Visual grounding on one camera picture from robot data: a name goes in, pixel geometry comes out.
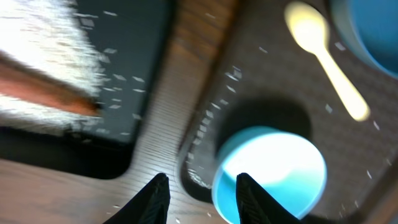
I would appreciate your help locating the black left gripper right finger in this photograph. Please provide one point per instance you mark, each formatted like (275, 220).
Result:
(256, 206)

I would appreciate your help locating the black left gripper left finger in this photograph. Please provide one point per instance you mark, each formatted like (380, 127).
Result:
(149, 206)

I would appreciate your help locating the light blue bowl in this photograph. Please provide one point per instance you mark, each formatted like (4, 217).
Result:
(288, 166)

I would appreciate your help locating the orange carrot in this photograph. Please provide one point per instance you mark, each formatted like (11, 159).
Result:
(28, 84)

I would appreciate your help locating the yellow plastic spoon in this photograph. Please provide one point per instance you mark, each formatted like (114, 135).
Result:
(311, 32)

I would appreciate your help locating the white rice pile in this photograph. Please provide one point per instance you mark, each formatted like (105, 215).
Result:
(44, 37)

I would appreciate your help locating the dark blue plate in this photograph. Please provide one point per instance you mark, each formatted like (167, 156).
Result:
(369, 29)

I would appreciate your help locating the black waste tray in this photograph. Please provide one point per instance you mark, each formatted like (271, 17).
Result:
(131, 36)

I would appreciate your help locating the brown serving tray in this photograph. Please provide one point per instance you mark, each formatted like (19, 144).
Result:
(265, 78)

